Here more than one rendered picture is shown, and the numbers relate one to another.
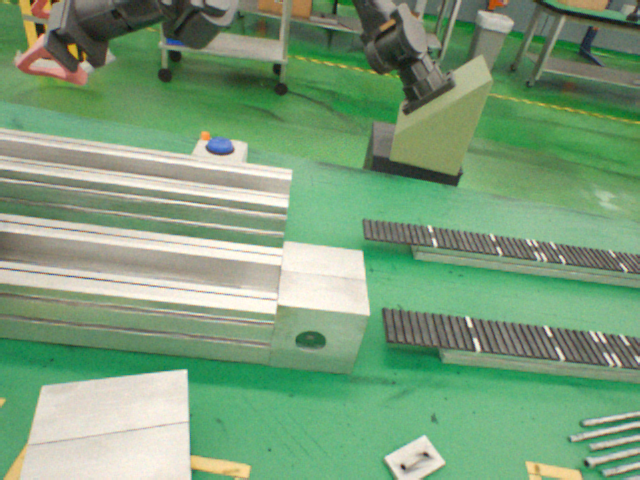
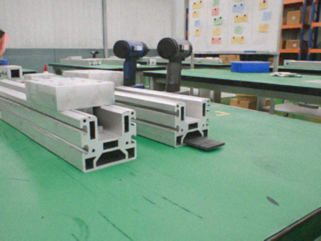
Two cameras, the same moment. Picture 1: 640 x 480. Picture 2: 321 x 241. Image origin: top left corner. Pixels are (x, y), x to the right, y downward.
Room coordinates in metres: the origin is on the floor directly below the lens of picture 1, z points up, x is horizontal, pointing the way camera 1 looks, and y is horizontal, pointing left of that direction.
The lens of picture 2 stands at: (0.64, 1.26, 0.96)
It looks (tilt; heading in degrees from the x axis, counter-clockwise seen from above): 13 degrees down; 236
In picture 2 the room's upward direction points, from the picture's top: straight up
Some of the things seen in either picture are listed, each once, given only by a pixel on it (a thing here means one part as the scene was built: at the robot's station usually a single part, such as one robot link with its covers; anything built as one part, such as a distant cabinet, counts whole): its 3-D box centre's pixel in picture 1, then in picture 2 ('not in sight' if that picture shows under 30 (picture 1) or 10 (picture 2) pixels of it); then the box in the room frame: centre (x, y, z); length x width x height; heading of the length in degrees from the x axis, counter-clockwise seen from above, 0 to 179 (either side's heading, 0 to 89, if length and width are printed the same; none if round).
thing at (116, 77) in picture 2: not in sight; (92, 82); (0.30, 0.43, 0.87); 0.16 x 0.11 x 0.07; 96
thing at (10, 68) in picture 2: not in sight; (11, 73); (0.32, -0.96, 0.83); 0.11 x 0.10 x 0.10; 8
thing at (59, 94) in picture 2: not in sight; (67, 98); (0.46, 0.70, 0.87); 0.16 x 0.11 x 0.07; 96
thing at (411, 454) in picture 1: (414, 461); not in sight; (0.22, -0.13, 0.78); 0.05 x 0.03 x 0.01; 127
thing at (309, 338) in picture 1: (317, 299); (37, 86); (0.36, -0.01, 0.83); 0.12 x 0.09 x 0.10; 6
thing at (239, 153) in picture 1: (218, 166); not in sight; (0.64, 0.19, 0.81); 0.10 x 0.08 x 0.06; 6
